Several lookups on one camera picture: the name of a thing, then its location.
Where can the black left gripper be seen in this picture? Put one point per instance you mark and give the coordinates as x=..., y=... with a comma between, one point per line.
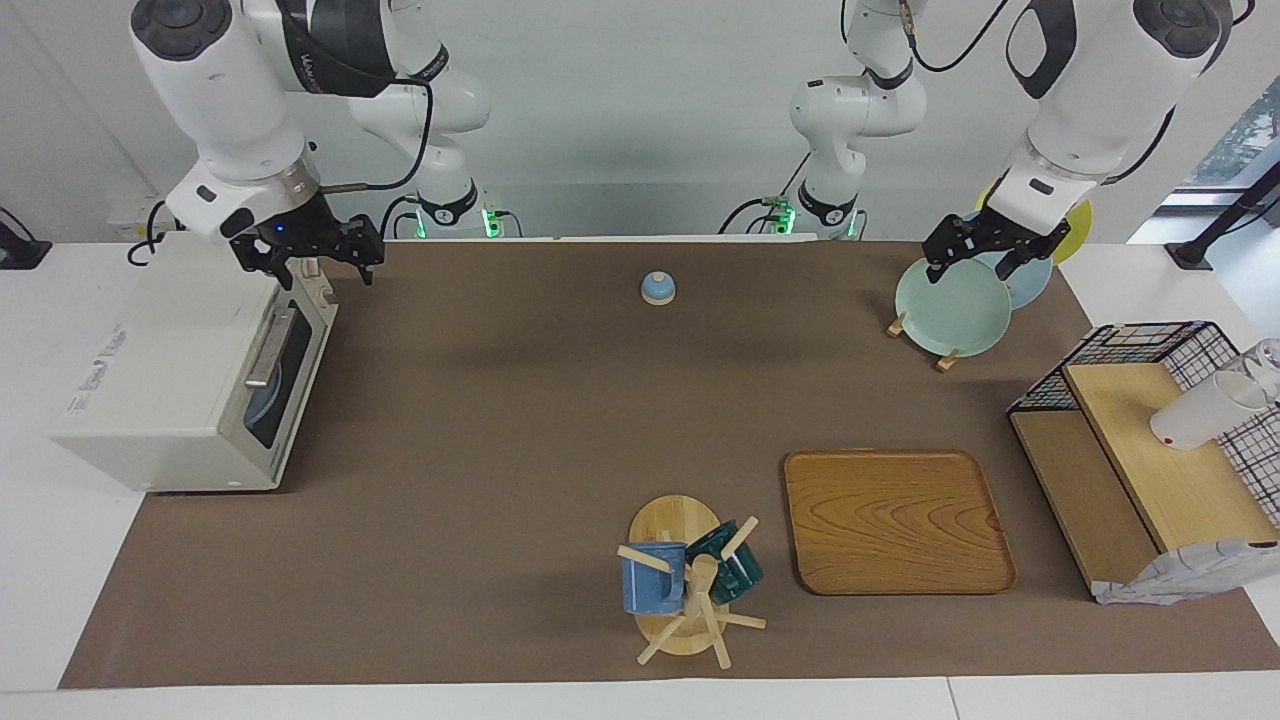
x=1000, y=232

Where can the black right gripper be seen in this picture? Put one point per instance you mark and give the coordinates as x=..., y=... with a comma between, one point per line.
x=300, y=235

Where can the oven glass door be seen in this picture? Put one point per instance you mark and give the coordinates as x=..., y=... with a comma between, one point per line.
x=270, y=350

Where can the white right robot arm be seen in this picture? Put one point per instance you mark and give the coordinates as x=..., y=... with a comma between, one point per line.
x=220, y=100

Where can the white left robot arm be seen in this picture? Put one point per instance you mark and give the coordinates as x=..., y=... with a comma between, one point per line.
x=1080, y=110

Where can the cream toaster oven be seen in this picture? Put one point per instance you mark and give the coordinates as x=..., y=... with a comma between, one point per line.
x=160, y=370

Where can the pale green plate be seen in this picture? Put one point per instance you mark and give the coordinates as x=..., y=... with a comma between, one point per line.
x=950, y=310

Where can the light blue racked plate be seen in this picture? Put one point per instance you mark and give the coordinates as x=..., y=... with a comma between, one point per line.
x=1035, y=285

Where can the wooden plate rack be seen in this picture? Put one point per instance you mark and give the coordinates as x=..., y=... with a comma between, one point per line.
x=945, y=362

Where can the yellow plate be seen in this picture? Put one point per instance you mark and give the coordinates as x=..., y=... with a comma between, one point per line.
x=1075, y=225

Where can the brown table mat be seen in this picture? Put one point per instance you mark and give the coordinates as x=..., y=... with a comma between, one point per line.
x=500, y=420

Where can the black metal stand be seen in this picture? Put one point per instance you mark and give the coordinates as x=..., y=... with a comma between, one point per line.
x=1215, y=230

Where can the wooden serving tray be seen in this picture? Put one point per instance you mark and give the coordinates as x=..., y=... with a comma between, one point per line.
x=890, y=520

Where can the white plastic cup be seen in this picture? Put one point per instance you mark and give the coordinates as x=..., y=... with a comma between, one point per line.
x=1200, y=415

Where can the black device on table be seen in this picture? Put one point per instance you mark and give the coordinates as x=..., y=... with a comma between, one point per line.
x=20, y=250

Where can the clear glass cup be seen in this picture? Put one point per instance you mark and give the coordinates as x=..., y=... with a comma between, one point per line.
x=1268, y=365

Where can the dark green mug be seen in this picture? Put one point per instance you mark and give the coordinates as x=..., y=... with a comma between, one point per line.
x=735, y=570

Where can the wooden mug tree stand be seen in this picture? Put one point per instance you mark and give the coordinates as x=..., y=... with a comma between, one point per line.
x=675, y=525

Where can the blue grey mug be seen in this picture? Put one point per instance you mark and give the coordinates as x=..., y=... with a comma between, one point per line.
x=650, y=585

